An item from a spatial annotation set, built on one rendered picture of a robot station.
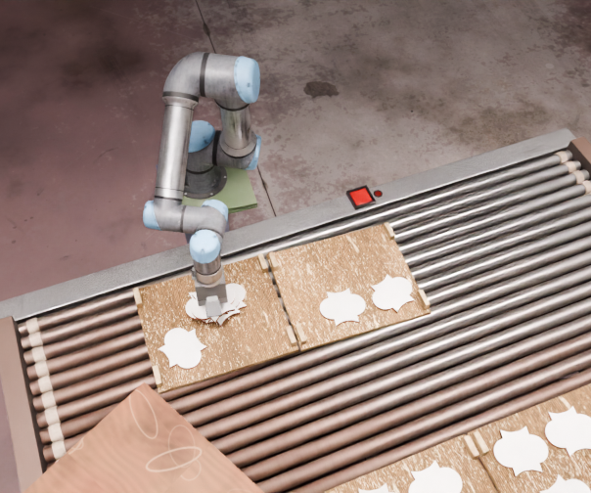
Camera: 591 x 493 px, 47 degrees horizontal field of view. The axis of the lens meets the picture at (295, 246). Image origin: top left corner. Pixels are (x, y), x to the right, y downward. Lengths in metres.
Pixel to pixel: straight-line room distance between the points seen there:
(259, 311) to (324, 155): 1.79
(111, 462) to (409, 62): 3.17
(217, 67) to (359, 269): 0.76
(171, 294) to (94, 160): 1.80
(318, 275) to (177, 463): 0.72
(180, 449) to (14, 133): 2.63
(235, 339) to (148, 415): 0.35
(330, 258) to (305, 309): 0.20
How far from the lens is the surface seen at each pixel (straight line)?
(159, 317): 2.08
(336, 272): 2.14
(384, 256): 2.19
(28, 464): 1.96
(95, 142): 3.90
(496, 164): 2.55
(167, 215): 1.85
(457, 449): 1.94
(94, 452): 1.83
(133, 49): 4.43
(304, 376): 1.98
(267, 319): 2.04
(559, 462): 2.01
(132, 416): 1.84
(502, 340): 2.14
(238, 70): 1.85
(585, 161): 2.65
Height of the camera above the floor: 2.72
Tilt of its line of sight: 55 degrees down
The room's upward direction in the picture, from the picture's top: 2 degrees clockwise
